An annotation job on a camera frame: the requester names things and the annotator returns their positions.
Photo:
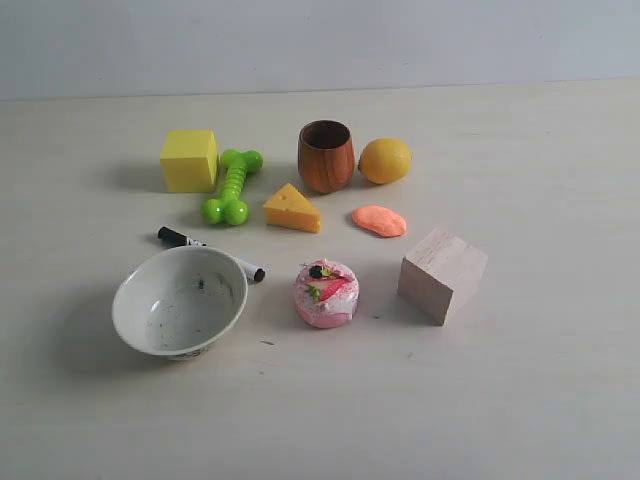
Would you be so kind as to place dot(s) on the orange putty blob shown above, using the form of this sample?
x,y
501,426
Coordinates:
x,y
380,220

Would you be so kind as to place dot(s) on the yellow toy cheese wedge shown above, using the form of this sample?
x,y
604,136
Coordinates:
x,y
289,208

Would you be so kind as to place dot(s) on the pink toy strawberry cake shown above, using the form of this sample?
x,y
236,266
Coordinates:
x,y
326,294

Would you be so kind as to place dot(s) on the brown wooden cup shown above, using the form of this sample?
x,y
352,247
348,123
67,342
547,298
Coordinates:
x,y
326,157

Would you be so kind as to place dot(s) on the green toy dog bone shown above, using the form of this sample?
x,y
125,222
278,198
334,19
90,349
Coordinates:
x,y
229,208

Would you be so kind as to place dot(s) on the yellow lemon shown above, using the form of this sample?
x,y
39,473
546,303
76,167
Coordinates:
x,y
385,160

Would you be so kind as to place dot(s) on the light wooden block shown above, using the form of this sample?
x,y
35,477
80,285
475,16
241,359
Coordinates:
x,y
440,274

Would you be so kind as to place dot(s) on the black and white marker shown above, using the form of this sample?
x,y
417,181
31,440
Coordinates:
x,y
174,239

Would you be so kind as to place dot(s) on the yellow foam cube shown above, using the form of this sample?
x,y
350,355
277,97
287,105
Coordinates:
x,y
190,161

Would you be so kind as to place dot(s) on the white ceramic bowl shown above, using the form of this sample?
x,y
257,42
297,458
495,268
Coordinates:
x,y
179,302

